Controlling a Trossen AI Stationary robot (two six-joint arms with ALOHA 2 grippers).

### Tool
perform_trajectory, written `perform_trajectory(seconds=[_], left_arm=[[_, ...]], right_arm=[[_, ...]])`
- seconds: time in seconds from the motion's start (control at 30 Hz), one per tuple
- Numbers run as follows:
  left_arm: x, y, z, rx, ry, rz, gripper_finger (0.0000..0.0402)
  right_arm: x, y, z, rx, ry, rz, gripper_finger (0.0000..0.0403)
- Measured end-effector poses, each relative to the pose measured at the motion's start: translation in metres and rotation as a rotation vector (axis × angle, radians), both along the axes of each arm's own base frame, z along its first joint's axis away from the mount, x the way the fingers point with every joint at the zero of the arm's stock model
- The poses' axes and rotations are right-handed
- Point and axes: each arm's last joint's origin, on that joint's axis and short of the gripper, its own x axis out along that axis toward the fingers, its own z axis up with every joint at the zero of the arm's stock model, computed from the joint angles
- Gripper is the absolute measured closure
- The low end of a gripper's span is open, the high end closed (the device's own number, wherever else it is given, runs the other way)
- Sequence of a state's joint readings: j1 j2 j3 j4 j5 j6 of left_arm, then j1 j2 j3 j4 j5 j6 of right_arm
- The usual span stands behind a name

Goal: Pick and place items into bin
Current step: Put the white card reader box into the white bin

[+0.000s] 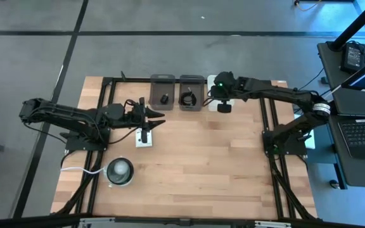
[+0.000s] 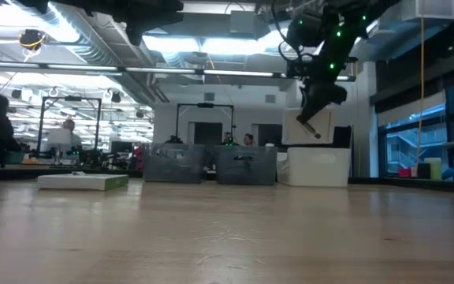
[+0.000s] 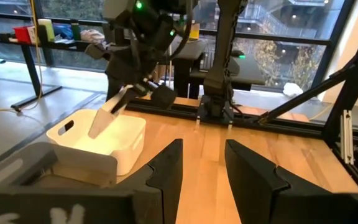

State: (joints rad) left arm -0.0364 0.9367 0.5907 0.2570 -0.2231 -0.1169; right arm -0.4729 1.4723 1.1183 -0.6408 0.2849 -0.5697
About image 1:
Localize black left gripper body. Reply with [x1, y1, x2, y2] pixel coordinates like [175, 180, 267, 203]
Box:
[127, 97, 150, 144]

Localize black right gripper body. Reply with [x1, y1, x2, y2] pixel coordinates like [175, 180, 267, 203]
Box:
[209, 70, 244, 100]

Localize black cable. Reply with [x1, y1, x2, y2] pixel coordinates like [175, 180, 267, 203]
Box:
[181, 87, 198, 107]

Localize white plastic bin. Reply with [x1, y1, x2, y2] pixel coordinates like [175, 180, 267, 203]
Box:
[207, 74, 236, 113]

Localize grey translucent plastic bin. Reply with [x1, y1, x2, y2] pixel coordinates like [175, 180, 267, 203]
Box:
[148, 73, 176, 111]
[179, 74, 205, 112]

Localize black rimmed round lamp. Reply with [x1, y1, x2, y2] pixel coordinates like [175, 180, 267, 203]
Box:
[105, 156, 135, 187]

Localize white paper sheet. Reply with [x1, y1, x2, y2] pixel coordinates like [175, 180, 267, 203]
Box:
[305, 129, 316, 149]

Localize black desk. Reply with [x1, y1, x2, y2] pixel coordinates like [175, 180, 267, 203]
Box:
[316, 40, 365, 191]

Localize black power adapter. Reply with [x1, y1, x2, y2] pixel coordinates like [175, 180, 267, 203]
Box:
[340, 42, 364, 74]

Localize black laptop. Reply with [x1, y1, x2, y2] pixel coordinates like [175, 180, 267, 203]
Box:
[331, 87, 365, 162]

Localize black pole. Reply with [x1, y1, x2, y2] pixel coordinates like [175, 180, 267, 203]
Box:
[327, 0, 365, 52]

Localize black crossbeam with silver brackets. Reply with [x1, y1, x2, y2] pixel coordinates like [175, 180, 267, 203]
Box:
[0, 213, 365, 228]

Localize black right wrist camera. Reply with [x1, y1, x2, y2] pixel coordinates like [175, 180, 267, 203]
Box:
[217, 99, 233, 114]

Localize white lamp cable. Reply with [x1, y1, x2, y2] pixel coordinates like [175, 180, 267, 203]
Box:
[60, 166, 108, 175]

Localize yellow cable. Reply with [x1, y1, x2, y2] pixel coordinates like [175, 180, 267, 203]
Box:
[293, 0, 324, 12]

